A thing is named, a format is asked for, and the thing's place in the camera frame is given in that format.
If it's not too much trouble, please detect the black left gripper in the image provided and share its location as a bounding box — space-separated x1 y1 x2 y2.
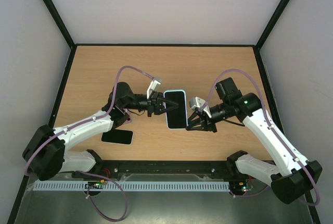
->
122 92 178 117

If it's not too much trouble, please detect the black smartphone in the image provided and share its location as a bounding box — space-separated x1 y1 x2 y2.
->
164 90 187 129

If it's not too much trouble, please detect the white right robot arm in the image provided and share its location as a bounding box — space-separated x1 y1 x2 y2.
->
186 78 323 204

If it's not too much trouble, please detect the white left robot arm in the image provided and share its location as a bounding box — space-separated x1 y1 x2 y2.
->
22 80 179 181

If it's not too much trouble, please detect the phone in white case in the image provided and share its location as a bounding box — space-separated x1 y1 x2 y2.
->
101 129 134 145

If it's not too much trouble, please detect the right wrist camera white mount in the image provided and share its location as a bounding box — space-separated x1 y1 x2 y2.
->
189 96 212 118

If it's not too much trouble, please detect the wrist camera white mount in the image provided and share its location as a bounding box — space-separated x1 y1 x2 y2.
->
189 96 212 118
146 77 162 99

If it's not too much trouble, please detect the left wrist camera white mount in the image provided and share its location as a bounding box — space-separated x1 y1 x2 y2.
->
146 77 162 99

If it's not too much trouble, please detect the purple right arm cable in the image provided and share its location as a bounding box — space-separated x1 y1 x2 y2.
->
200 69 321 206

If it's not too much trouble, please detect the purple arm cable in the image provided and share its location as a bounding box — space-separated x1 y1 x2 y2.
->
24 65 157 177
200 69 321 206

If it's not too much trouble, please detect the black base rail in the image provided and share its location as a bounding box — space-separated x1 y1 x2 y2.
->
71 160 250 180

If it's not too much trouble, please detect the white slotted cable duct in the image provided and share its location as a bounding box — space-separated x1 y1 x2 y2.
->
32 181 229 192

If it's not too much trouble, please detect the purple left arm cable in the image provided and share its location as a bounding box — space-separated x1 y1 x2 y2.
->
24 65 157 177

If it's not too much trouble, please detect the black enclosure frame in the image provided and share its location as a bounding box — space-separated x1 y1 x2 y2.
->
5 0 322 224

